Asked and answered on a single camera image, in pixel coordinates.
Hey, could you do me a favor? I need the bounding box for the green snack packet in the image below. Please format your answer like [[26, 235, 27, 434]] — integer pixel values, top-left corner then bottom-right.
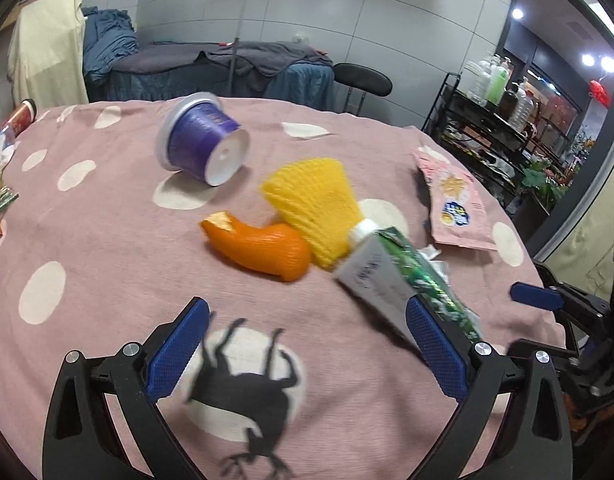
[[377, 227, 483, 343]]

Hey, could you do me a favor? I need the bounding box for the pink polka dot blanket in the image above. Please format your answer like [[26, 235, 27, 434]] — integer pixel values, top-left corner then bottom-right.
[[0, 97, 568, 480]]

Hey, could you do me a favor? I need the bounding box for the blue bedding pile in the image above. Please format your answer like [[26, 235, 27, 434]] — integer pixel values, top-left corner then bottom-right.
[[82, 6, 140, 86]]

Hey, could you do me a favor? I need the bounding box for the massage bed with blue skirt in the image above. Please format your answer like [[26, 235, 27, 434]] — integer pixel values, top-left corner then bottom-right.
[[87, 40, 335, 111]]

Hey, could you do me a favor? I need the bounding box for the clear plastic bottle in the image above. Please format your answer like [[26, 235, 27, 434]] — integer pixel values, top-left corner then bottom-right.
[[511, 80, 538, 128]]

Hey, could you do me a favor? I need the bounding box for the purple paper cup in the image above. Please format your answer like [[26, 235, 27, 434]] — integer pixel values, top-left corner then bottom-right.
[[156, 92, 250, 187]]

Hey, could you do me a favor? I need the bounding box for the green potted plant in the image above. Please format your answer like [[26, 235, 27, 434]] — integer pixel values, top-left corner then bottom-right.
[[520, 140, 595, 211]]

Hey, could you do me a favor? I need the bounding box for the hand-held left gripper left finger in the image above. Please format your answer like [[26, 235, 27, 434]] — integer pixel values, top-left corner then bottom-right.
[[43, 296, 211, 480]]

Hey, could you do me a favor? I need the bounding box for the pink snack packet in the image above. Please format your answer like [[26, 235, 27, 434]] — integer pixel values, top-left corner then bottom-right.
[[413, 147, 498, 252]]

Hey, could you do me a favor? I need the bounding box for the dark bottle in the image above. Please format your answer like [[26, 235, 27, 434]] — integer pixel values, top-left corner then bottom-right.
[[497, 85, 520, 121]]

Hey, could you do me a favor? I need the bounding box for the grey blanket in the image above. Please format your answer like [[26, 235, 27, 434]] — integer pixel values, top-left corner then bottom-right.
[[109, 40, 334, 93]]

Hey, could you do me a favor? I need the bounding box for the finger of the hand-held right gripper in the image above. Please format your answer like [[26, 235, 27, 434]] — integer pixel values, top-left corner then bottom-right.
[[510, 261, 609, 320], [507, 337, 588, 363]]

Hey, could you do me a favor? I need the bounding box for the cream cloth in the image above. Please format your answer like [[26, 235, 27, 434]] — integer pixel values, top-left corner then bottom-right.
[[7, 0, 90, 111]]

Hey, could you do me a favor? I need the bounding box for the black metal cart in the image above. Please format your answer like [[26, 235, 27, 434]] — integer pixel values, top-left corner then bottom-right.
[[422, 72, 543, 211]]

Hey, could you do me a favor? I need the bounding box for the red chip can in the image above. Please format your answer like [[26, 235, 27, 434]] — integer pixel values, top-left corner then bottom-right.
[[2, 100, 38, 136]]

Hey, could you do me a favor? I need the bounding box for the green bottle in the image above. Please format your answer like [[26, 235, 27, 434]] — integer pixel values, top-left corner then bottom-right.
[[487, 62, 510, 106]]

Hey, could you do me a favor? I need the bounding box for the yellow foam fruit net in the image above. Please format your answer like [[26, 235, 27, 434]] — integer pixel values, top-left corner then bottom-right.
[[259, 157, 369, 271]]

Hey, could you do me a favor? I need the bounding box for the black round stool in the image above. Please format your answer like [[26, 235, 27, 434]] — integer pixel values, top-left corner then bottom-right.
[[332, 62, 393, 116]]

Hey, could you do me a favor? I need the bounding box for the white squeeze tube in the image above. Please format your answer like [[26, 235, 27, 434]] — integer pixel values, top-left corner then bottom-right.
[[333, 218, 428, 348]]

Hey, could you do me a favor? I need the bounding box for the dark planter pot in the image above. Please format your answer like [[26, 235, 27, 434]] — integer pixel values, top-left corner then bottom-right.
[[512, 195, 544, 233]]

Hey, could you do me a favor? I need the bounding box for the red hanging ornament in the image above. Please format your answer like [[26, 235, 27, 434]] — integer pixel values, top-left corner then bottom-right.
[[590, 80, 613, 108]]

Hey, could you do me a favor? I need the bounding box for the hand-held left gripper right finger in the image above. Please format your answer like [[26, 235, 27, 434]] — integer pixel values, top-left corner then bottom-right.
[[405, 294, 573, 480]]

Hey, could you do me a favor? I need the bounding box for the orange toy vegetable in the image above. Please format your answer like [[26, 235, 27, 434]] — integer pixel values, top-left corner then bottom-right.
[[200, 211, 312, 282]]

